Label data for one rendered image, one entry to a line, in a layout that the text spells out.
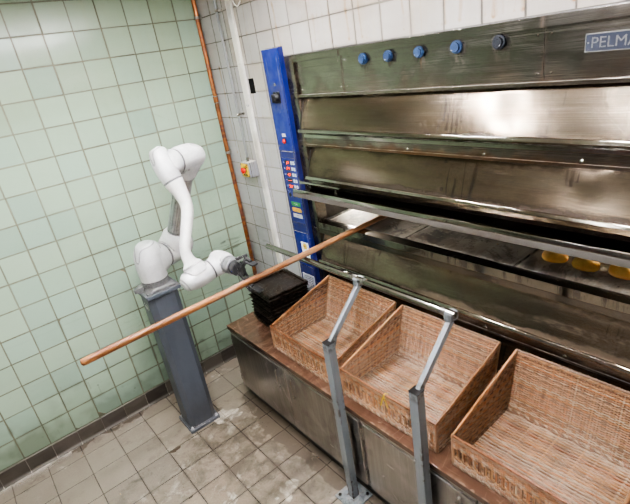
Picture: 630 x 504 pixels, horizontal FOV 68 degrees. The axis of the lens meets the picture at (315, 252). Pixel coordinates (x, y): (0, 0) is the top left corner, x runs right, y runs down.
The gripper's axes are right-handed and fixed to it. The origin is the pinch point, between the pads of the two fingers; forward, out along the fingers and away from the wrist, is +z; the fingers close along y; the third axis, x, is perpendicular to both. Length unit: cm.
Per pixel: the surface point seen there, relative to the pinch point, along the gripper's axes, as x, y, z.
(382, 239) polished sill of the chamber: -65, 1, 19
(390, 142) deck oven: -65, -49, 31
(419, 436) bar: -5, 43, 87
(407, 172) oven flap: -65, -36, 39
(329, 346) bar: -5.7, 24.6, 39.7
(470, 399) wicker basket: -38, 49, 87
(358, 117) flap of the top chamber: -65, -60, 12
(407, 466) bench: -10, 73, 74
